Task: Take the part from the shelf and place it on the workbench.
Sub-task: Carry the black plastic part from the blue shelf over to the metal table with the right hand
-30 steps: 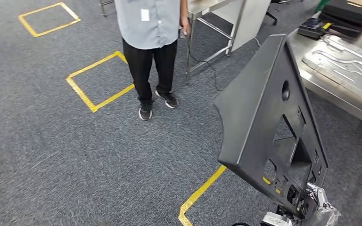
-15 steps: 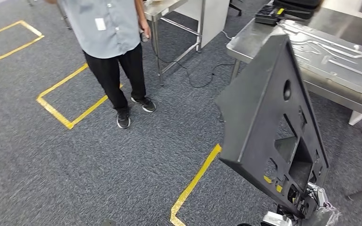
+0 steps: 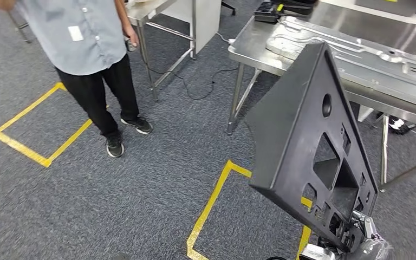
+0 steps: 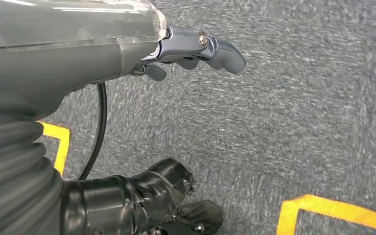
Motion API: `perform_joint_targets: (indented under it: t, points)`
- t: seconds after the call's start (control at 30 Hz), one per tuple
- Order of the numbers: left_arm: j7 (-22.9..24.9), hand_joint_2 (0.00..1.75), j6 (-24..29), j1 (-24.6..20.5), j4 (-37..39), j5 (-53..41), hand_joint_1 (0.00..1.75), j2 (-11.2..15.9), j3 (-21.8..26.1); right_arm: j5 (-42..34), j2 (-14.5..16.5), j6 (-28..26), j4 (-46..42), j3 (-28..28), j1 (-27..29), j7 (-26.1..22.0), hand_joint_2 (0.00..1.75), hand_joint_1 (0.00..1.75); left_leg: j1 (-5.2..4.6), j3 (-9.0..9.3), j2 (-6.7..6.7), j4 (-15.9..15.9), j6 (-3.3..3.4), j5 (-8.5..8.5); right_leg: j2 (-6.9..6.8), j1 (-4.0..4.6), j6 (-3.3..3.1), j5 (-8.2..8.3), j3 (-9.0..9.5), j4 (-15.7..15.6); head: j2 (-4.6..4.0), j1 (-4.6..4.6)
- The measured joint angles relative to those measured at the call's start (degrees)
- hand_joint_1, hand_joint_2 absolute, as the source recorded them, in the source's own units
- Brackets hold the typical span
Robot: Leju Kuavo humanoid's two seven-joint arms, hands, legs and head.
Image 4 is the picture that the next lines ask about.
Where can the yellow floor tape corner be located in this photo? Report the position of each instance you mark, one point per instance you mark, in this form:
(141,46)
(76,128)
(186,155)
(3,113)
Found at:
(61,149)

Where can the yellow floor tape square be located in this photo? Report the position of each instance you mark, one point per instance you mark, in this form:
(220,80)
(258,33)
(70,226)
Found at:
(337,211)

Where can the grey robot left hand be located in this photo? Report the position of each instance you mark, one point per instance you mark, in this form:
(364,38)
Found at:
(61,65)

